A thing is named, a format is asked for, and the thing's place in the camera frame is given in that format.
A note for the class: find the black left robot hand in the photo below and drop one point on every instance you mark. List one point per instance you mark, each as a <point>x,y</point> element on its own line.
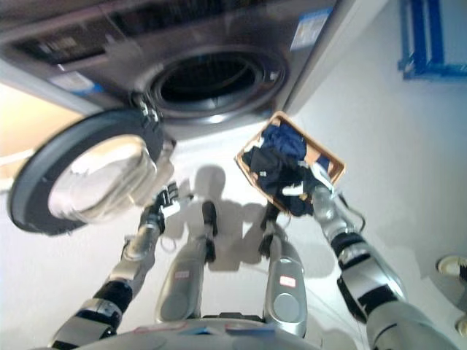
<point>170,201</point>

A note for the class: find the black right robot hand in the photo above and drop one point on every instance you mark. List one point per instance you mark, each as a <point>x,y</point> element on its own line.
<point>305,183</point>

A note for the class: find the dark navy clothes pile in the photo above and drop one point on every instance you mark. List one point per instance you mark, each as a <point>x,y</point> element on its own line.
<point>281,160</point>

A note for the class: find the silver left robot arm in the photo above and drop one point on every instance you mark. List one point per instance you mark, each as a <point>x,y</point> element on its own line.
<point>120,270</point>

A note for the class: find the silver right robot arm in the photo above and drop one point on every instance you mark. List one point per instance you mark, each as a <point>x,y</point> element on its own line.
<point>361,270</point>

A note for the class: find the tan laundry basket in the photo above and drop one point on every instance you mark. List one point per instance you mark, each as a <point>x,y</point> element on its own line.
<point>330,160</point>

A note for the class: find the round washing machine door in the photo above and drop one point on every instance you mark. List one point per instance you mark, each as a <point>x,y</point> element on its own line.
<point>54,204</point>

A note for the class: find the dark grey washing machine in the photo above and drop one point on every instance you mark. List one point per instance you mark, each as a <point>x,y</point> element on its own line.
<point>109,43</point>

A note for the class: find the grey robot torso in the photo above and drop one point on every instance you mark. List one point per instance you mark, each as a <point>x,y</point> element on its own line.
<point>189,333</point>

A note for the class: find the blue metal rack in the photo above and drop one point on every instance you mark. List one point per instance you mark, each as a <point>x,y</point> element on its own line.
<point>427,36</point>

